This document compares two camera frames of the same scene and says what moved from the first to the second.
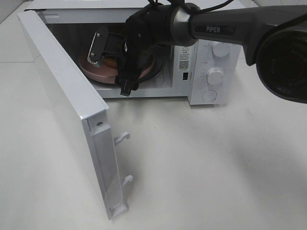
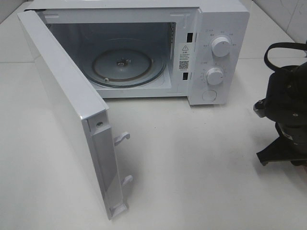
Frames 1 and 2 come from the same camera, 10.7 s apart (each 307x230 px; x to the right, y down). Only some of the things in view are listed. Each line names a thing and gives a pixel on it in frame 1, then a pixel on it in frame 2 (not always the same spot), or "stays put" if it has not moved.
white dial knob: x=215 y=76 stays put
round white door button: x=209 y=95 stays put
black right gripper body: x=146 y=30 -> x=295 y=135
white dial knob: x=221 y=49 stays put
